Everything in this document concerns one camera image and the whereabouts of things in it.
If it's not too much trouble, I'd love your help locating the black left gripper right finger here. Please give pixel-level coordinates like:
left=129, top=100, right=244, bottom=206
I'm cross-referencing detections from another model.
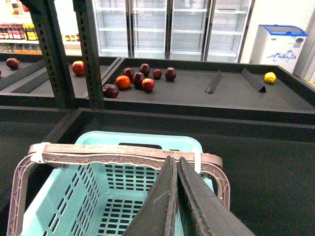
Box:
left=177, top=157, right=254, bottom=236

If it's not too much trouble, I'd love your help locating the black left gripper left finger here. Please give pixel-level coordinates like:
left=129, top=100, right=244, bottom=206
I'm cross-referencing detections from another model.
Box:
left=123, top=157, right=178, bottom=236

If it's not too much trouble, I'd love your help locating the grey basket handle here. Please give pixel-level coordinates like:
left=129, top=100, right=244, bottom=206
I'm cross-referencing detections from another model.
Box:
left=6, top=143, right=230, bottom=236

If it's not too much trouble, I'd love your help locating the turquoise plastic shopping basket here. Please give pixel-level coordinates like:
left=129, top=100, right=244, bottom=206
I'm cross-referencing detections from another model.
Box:
left=12, top=131, right=202, bottom=236

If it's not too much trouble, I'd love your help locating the red yellow apple in pile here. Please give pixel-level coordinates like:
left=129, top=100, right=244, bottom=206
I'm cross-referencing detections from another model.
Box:
left=142, top=78, right=155, bottom=92

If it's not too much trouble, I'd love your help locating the dark red apple front left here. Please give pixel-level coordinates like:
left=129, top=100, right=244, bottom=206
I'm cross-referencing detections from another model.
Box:
left=102, top=84, right=119, bottom=98

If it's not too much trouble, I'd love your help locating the dark red apple centre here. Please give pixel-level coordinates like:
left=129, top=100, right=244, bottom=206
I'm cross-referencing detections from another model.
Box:
left=133, top=72, right=145, bottom=89

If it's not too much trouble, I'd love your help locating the small dark red apple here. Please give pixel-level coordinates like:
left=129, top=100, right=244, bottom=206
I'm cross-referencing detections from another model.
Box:
left=153, top=69, right=162, bottom=80

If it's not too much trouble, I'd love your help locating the dark red apple right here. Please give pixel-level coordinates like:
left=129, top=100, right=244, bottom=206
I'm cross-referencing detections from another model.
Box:
left=165, top=67, right=177, bottom=81

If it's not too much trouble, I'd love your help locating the dark red apple back left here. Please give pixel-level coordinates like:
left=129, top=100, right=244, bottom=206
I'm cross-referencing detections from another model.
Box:
left=123, top=68, right=134, bottom=82

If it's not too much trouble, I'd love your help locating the dark red apple back top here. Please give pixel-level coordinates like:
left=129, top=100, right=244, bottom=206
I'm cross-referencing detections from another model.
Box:
left=139, top=63, right=151, bottom=77

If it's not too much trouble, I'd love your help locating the black divider left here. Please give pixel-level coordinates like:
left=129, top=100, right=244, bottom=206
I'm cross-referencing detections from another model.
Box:
left=205, top=70, right=222, bottom=93

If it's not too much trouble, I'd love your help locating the black divider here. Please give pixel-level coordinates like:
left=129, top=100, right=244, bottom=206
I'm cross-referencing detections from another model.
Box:
left=205, top=70, right=222, bottom=93
left=241, top=68, right=266, bottom=93

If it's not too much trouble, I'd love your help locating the orange fruit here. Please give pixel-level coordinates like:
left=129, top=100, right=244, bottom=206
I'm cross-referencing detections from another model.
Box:
left=115, top=75, right=130, bottom=89

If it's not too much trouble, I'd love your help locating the black divider right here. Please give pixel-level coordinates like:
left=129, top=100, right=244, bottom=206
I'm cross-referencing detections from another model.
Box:
left=241, top=68, right=266, bottom=93

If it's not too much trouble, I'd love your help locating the yellow lemon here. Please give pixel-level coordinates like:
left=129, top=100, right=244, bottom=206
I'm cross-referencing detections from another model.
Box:
left=264, top=72, right=277, bottom=84

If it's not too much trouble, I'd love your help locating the white blue chest freezer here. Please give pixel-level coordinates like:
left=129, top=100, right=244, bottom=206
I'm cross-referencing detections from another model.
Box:
left=249, top=25, right=308, bottom=73

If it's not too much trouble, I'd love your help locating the glass door display fridge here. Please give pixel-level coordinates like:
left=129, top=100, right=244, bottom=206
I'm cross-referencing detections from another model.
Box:
left=93, top=0, right=254, bottom=63

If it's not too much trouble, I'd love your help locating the dark red fruit far left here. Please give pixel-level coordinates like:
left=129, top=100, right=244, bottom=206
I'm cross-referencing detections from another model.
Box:
left=6, top=58, right=20, bottom=70

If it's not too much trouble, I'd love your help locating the shelf of sauce bottles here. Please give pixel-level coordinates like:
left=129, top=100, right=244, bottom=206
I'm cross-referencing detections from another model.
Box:
left=0, top=23, right=42, bottom=55

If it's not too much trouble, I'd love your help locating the red apple behind post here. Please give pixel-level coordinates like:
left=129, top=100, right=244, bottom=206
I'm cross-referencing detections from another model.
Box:
left=72, top=60, right=85, bottom=76

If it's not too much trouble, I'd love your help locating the black perforated post right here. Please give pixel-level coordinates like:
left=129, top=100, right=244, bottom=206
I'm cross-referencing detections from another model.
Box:
left=73, top=0, right=104, bottom=109

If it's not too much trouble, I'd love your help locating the black perforated post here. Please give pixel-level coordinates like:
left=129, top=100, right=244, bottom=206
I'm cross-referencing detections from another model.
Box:
left=73, top=0, right=104, bottom=109
left=22, top=0, right=75, bottom=108

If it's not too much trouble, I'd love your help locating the black perforated post left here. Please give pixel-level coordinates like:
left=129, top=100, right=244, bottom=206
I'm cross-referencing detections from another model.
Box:
left=22, top=0, right=75, bottom=108

